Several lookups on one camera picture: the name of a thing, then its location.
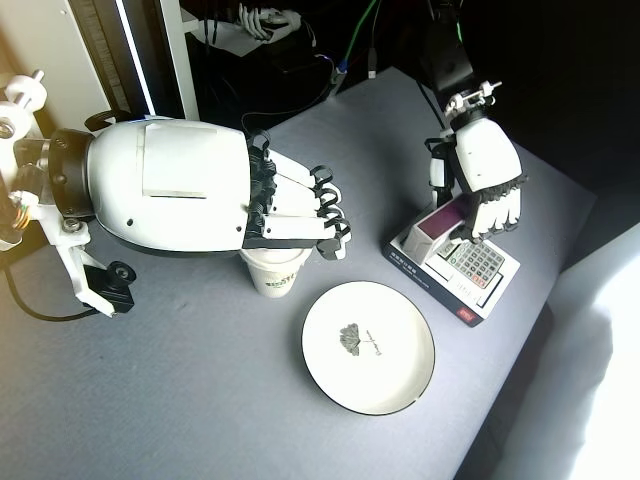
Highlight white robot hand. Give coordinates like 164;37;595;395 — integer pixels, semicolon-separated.
85;118;353;262
424;115;530;245

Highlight grey cardboard box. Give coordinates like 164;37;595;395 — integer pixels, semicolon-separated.
402;197;471;266

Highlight white paper cup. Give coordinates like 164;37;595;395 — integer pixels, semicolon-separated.
239;247;311;300

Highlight white calculator box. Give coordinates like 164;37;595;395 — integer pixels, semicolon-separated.
383;227;521;330

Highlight white spare robotic hand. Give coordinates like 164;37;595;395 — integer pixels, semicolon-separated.
237;2;304;45

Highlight white plate dark rim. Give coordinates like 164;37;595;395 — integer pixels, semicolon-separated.
301;280;436;416

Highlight grey table cloth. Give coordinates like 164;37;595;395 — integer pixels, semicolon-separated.
0;67;599;480

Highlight white cabinet panel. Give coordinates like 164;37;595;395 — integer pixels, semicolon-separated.
0;0;114;134

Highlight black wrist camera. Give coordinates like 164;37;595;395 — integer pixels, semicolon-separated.
82;259;137;316

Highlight white frame post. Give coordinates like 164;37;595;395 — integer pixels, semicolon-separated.
115;0;201;121

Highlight black looped cable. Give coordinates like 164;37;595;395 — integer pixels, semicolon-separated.
241;74;336;134

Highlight green cable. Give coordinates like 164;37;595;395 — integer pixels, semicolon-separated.
332;0;381;96

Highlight black camera cable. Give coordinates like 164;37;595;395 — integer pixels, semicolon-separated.
0;259;99;323

